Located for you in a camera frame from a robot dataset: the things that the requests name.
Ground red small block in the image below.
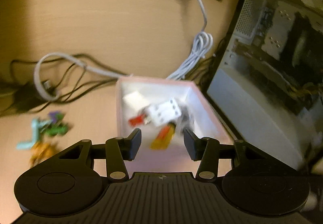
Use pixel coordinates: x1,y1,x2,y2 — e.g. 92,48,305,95
128,114,146,127

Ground yellow liquid bottle black cap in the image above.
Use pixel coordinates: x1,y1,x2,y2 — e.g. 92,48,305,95
150,122,176,150

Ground white dotted cube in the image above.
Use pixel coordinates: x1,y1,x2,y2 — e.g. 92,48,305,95
146,98,182,127

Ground green purple toy car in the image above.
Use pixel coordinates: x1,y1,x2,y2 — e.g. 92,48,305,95
41,111,69,137

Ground orange toy figure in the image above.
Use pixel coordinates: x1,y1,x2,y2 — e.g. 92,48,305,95
29,141,58,168

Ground light blue plastic crank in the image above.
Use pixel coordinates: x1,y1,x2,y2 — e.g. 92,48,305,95
16,117,51,150

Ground black tube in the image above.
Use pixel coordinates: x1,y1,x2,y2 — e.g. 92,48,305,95
176,104,194,134

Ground white power adapter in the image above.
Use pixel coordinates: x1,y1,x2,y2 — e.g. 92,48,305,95
123,91,149,111

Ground pink open cardboard box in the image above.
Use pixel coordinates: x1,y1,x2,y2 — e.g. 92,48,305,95
117,76,232,174

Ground glass-sided computer case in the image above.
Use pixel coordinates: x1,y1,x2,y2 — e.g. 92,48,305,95
204,0,322,169

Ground black power brick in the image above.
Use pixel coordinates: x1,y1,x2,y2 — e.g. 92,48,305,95
13,83,48,113

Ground black thin cables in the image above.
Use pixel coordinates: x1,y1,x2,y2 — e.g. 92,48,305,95
0,53,120,116

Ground bundled white power cable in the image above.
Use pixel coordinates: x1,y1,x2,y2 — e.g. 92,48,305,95
165,0,214,82

